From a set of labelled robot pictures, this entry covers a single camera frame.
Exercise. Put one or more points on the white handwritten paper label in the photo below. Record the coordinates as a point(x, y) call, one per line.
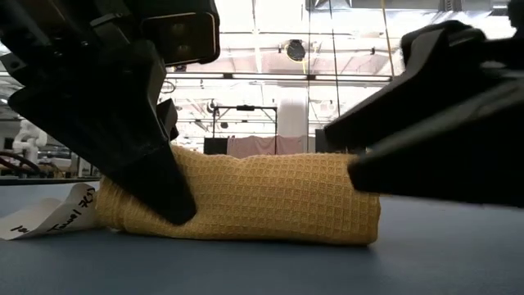
point(61, 217)

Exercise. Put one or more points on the white column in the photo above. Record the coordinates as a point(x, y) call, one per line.
point(292, 110)

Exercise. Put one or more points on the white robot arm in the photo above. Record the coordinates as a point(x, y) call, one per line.
point(29, 139)

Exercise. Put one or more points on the small black monitor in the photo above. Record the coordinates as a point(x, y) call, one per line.
point(215, 145)

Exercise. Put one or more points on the yellow waffle towel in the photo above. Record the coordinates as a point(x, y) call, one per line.
point(266, 196)

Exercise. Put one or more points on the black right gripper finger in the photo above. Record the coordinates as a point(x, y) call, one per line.
point(450, 155)
point(409, 102)

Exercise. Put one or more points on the large black monitor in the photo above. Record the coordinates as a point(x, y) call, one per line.
point(321, 141)

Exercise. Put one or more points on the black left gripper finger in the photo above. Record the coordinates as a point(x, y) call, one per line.
point(114, 123)
point(168, 119)

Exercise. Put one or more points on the dark hoop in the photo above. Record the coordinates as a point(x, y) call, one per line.
point(20, 159)

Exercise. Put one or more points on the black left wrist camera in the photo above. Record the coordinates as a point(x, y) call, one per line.
point(180, 37)

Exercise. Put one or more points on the black stand frame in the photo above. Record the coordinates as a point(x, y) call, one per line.
point(245, 107)

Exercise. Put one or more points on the pink curtain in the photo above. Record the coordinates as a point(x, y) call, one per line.
point(262, 145)

